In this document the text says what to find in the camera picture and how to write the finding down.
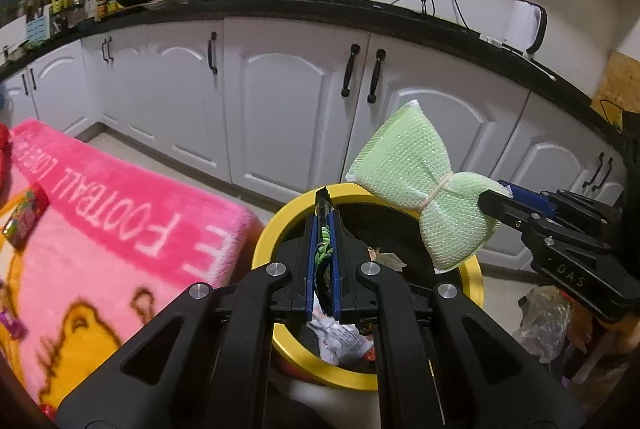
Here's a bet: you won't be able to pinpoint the person right hand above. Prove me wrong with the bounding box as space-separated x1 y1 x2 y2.
566 302 640 354

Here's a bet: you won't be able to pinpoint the yellow rimmed trash bin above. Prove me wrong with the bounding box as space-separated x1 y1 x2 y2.
250 182 485 392

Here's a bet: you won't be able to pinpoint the pink cartoon blanket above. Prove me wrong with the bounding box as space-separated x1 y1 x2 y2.
1 119 262 409

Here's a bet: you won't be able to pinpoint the white lower cabinets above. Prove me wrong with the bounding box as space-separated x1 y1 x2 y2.
0 17 629 270

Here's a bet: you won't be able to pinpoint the blue utensil holder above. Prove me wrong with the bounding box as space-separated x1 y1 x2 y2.
25 15 50 44

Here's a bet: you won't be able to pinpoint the brown candy wrapper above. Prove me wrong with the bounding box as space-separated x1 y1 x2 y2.
314 224 333 314

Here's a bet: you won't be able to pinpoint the green mesh sponge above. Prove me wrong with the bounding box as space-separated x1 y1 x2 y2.
345 100 512 273

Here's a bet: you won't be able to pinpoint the purple snack wrapper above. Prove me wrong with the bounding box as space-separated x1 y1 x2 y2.
0 307 25 340

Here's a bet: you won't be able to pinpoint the red cloth bag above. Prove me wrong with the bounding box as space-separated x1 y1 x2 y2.
0 123 11 204

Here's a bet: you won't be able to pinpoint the white electric kettle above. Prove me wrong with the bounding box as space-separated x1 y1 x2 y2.
503 0 548 56

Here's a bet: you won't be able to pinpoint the red gum box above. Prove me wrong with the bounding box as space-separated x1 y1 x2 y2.
2 184 49 250

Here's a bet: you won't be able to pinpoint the white printed plastic bag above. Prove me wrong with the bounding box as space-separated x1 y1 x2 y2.
307 308 374 366

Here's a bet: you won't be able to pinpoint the clear plastic bag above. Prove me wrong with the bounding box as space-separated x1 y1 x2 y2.
512 285 572 365

